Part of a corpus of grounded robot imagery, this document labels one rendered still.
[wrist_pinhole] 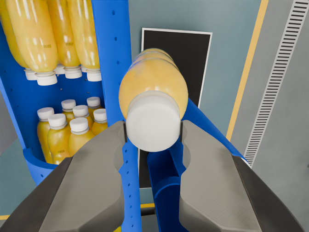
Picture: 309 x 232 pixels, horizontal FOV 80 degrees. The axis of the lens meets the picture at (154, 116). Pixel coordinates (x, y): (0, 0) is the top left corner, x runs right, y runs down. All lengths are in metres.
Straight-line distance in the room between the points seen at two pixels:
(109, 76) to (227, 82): 1.57
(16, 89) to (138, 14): 1.17
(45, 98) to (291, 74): 2.06
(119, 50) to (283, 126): 2.24
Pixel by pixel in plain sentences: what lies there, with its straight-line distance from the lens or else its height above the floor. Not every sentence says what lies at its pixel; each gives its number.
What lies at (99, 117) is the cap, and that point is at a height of 1.12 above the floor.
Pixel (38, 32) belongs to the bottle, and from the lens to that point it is 0.44.
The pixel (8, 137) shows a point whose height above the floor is 0.89.
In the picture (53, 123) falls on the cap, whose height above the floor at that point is 1.13.
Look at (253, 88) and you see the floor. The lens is 2.03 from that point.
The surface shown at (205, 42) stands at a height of 0.15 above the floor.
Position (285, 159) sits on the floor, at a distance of 2.80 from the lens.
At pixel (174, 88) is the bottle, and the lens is 0.15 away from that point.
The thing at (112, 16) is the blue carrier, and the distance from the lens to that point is 0.38.
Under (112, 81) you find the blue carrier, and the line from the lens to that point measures 0.38.
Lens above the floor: 1.56
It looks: 63 degrees down
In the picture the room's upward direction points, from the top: 161 degrees clockwise
